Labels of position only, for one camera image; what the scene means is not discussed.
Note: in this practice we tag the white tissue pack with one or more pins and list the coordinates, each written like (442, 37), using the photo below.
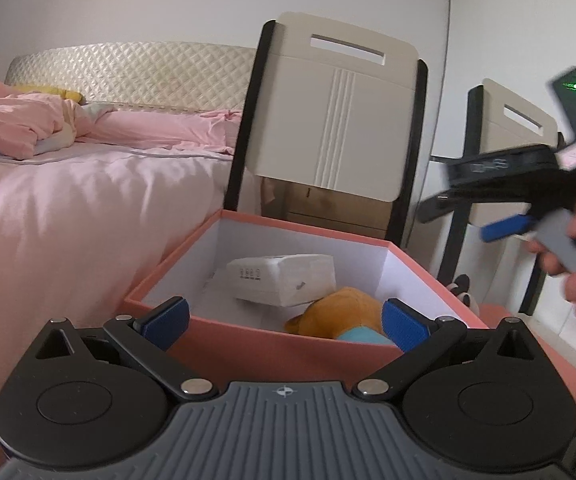
(282, 281)

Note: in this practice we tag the pink shoe box base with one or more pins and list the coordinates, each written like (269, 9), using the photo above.
(229, 340)

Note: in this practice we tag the pink shoe box lid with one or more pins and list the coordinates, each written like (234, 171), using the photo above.
(560, 353)

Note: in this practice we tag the beige folding chair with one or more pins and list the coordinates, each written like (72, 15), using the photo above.
(336, 107)
(497, 118)

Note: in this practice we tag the yellow plush on bed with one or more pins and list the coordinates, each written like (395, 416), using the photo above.
(65, 94)

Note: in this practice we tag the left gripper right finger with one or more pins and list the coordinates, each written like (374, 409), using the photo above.
(424, 343)

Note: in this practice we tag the orange plush bear toy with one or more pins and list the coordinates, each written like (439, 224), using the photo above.
(347, 315)

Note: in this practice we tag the bed with pink bedding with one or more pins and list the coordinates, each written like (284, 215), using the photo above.
(92, 200)

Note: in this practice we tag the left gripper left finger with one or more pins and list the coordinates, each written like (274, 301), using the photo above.
(143, 344)

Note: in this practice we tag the left beige folding chair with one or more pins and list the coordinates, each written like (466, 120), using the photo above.
(336, 107)

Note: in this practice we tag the wooden drawer cabinet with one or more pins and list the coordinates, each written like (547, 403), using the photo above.
(325, 209)

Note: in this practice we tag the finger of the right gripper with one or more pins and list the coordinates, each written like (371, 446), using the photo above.
(508, 168)
(496, 219)

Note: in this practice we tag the quilted cream headboard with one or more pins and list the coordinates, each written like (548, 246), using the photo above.
(184, 77)

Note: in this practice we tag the panda plush toy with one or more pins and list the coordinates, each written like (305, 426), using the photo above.
(460, 289)

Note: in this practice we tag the right beige folding chair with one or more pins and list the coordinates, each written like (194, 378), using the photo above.
(497, 118)

